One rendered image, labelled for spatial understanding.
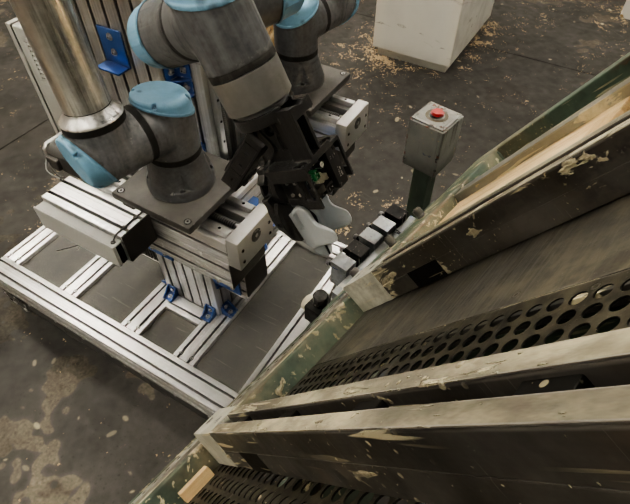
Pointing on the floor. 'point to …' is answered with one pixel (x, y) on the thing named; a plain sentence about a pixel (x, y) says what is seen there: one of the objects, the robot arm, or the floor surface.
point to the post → (420, 191)
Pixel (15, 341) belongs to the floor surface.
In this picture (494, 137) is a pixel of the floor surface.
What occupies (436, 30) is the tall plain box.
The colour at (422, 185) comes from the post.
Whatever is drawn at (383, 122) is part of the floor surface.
